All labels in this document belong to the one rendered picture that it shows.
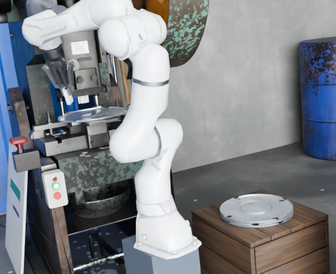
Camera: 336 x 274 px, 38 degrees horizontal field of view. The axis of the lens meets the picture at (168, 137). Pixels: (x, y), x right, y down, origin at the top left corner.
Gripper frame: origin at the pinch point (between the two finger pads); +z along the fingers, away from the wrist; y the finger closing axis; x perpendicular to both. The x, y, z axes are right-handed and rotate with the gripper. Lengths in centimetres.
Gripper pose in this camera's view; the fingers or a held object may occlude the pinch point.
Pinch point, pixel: (67, 95)
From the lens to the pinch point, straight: 192.7
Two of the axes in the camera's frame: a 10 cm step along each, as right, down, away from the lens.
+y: 9.6, -0.4, -2.9
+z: 1.9, 8.4, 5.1
